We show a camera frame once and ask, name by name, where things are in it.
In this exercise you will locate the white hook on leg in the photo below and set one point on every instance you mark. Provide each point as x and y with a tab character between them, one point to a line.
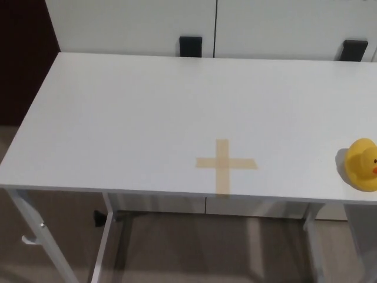
29	241

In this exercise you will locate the yellow rubber duck toy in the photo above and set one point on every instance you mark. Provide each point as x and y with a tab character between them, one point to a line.
357	165

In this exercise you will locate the grey desk crossbar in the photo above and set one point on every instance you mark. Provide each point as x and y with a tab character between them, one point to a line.
206	215

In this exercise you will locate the white desk leg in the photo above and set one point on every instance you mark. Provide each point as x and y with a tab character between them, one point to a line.
312	224
35	224
103	236

